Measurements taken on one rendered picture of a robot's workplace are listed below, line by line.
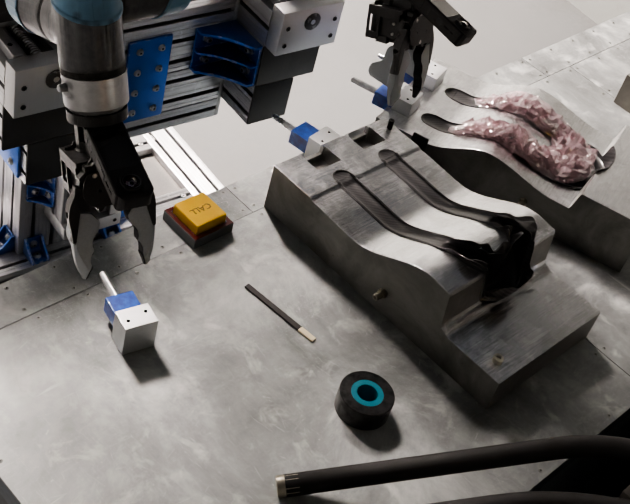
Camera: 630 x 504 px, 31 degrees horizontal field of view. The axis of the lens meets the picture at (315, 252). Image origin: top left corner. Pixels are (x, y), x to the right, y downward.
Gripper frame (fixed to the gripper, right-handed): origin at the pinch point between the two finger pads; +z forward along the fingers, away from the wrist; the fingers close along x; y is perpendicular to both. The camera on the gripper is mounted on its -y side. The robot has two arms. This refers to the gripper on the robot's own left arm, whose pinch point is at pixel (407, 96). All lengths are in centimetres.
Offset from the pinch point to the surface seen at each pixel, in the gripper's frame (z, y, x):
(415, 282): 20.6, -16.3, 20.1
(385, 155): 11.5, 3.4, -1.9
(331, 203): 15.4, 2.7, 14.8
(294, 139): 13.1, 20.6, 0.0
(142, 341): 29, 9, 50
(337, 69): 44, 103, -146
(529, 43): 38, 69, -218
